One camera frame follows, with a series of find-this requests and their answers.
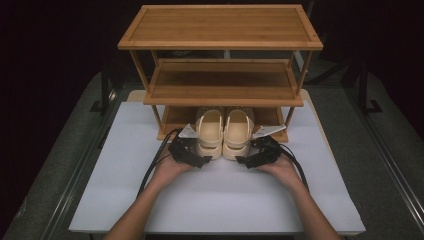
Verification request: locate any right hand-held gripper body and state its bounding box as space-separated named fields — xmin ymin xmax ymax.
xmin=234 ymin=124 xmax=288 ymax=169

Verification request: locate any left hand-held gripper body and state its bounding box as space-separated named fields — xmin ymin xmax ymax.
xmin=168 ymin=123 xmax=213 ymax=169

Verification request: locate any beige clog shoe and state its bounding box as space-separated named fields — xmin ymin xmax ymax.
xmin=222 ymin=107 xmax=256 ymax=161
xmin=194 ymin=107 xmax=225 ymax=161

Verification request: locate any wooden shoe rack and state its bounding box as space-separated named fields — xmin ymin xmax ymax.
xmin=117 ymin=3 xmax=324 ymax=142

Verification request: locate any person's left hand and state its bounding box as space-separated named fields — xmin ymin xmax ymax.
xmin=151 ymin=153 xmax=195 ymax=192

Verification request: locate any person's right hand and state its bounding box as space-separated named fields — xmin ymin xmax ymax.
xmin=257 ymin=153 xmax=304 ymax=192

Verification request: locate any black metal stand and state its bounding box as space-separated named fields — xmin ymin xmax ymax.
xmin=89 ymin=61 xmax=118 ymax=115
xmin=351 ymin=59 xmax=384 ymax=116

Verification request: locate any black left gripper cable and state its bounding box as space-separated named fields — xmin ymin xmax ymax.
xmin=136 ymin=128 xmax=184 ymax=198

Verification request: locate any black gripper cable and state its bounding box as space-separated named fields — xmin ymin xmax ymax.
xmin=279 ymin=143 xmax=310 ymax=193
xmin=136 ymin=128 xmax=184 ymax=198

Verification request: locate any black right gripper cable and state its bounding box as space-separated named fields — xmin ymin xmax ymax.
xmin=279 ymin=143 xmax=310 ymax=193

